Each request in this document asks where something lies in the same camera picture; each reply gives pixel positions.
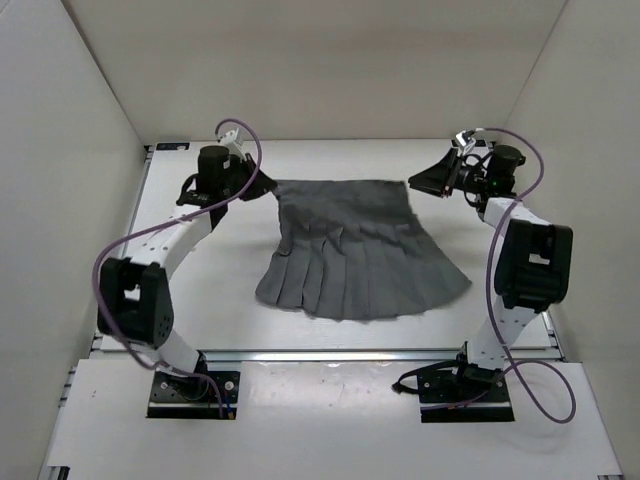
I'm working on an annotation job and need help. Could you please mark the blue table label left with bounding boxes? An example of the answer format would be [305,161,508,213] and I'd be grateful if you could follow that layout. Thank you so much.
[155,142,190,151]

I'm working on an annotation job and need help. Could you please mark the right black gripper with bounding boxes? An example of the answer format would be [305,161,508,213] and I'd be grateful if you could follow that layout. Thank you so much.
[409,150,491,199]

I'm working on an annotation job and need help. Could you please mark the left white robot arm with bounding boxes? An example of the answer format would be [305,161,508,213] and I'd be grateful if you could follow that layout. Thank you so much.
[94,139,276,398]

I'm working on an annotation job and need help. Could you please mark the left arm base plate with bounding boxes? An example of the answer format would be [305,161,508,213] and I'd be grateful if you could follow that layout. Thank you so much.
[146,370,241,421]

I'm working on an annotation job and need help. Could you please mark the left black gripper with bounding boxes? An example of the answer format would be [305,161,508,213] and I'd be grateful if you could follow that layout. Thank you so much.
[223,151,277,200]

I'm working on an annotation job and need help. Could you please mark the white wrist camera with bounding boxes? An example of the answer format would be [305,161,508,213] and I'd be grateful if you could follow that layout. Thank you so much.
[453,129,477,157]
[218,128,245,158]

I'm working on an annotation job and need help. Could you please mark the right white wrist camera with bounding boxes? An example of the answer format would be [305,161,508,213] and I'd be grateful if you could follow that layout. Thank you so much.
[453,129,477,157]

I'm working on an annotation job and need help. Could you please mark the grey pleated skirt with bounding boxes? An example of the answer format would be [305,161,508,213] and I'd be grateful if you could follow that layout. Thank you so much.
[255,180,472,321]

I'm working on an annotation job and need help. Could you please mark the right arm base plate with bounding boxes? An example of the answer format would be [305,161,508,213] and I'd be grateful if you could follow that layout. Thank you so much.
[417,369,515,424]

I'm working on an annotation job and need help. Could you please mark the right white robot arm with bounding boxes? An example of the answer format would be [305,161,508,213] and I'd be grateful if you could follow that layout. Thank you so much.
[392,145,573,408]

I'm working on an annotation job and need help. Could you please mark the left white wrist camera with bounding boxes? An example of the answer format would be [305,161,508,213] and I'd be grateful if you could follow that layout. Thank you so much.
[218,128,245,158]

